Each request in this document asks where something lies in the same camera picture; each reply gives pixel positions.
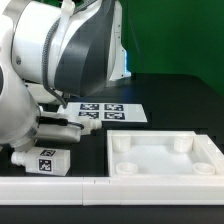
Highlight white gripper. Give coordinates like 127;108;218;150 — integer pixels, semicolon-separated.
36;111;84;143

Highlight white square tabletop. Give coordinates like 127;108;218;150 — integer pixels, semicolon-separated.
107;130;224;177

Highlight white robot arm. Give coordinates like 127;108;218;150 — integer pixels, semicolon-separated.
0;0;131;151

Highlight white marker sheet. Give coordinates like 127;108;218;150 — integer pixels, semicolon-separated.
58;102;147;123

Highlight white obstacle fence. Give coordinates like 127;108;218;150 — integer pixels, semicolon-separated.
0;134;224;206

